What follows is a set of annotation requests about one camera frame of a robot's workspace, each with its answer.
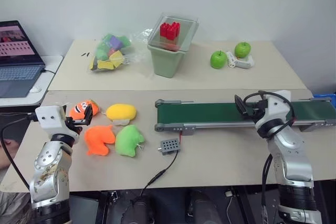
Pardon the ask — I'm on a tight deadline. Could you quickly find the yellow plush toy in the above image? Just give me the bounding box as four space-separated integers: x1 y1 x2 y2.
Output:
104 103 138 126

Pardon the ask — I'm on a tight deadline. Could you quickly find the clear plastic box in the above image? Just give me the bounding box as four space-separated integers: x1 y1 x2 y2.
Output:
148 12 200 53

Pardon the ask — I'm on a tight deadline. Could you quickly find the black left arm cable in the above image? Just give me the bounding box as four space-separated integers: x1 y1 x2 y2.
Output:
0 113 38 190

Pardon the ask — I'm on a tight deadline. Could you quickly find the orange clownfish plush toy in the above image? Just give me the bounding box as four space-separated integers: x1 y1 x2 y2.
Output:
69 99 101 120

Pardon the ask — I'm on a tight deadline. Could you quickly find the green apple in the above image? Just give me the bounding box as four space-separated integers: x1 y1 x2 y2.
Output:
209 50 228 70
234 41 252 59

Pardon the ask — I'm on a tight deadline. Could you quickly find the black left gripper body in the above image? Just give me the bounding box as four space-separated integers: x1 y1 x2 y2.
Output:
64 115 83 134

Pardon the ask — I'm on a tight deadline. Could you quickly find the green conveyor belt grey frame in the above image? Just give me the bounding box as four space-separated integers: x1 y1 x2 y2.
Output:
154 97 336 137

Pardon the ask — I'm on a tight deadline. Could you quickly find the blue plastic crate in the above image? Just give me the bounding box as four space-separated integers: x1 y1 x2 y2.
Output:
312 92 336 102

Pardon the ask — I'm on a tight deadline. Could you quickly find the pale green plastic bin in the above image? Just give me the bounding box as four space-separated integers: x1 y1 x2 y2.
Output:
147 42 191 79

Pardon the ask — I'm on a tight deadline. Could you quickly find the open blue laptop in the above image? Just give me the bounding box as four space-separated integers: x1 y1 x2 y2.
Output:
0 20 46 99

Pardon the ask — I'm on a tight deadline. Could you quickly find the white side table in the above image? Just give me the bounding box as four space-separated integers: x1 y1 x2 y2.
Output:
0 55 64 108

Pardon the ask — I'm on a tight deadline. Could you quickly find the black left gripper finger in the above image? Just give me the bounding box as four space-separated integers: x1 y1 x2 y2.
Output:
72 118 92 126
83 104 95 120

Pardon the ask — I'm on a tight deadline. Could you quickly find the white plastic holder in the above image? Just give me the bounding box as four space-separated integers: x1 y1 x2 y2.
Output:
234 55 256 70

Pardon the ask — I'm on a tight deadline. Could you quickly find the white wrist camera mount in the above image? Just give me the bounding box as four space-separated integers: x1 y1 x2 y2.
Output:
35 105 81 145
265 90 296 123

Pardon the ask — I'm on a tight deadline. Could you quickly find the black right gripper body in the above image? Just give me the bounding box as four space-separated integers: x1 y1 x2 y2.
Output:
246 99 269 123

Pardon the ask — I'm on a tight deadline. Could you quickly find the white plastic bracket piece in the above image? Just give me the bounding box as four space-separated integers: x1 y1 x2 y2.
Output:
226 51 237 68

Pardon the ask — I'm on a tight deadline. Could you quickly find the clear bag of foam toys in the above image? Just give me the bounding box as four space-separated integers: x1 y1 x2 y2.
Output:
85 28 156 74

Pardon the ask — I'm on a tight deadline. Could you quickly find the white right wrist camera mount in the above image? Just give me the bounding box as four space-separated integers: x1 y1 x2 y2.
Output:
265 90 296 123

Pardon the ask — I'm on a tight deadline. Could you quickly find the red toy building block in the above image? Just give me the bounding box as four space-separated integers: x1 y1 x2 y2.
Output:
159 22 182 40

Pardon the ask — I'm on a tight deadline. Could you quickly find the green plush toy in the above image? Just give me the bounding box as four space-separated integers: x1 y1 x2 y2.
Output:
114 124 146 157

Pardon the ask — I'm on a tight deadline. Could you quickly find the grey perforated control box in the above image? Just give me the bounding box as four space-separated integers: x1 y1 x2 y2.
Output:
157 138 182 156

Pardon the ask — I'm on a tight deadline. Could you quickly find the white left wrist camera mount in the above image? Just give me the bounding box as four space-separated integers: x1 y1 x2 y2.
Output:
35 105 81 145

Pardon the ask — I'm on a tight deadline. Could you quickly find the black power cable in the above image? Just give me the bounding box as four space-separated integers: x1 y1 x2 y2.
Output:
141 150 180 197

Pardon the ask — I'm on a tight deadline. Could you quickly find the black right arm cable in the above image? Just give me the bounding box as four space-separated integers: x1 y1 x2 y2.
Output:
243 91 297 139

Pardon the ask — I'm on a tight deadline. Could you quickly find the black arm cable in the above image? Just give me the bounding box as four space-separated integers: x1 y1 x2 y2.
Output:
0 113 38 190
243 91 297 139

